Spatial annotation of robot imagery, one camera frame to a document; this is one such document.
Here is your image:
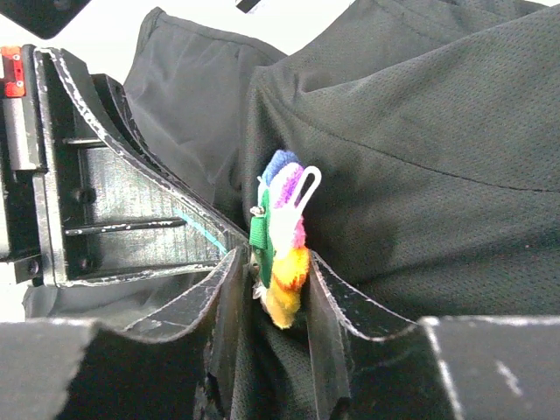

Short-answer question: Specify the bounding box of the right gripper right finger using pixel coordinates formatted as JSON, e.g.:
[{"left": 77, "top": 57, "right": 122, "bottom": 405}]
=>
[{"left": 305, "top": 255, "right": 559, "bottom": 419}]

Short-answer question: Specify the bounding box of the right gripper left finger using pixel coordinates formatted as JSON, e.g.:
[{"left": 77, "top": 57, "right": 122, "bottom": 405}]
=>
[{"left": 1, "top": 247, "right": 245, "bottom": 419}]

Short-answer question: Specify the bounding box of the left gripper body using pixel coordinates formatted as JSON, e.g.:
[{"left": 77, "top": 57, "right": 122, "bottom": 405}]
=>
[{"left": 0, "top": 0, "right": 49, "bottom": 285}]

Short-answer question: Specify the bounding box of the black polo shirt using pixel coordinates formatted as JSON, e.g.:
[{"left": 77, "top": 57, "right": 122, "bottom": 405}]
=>
[{"left": 24, "top": 0, "right": 560, "bottom": 420}]

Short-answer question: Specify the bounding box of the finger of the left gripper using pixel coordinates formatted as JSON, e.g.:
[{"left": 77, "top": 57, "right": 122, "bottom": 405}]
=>
[{"left": 32, "top": 48, "right": 248, "bottom": 287}]

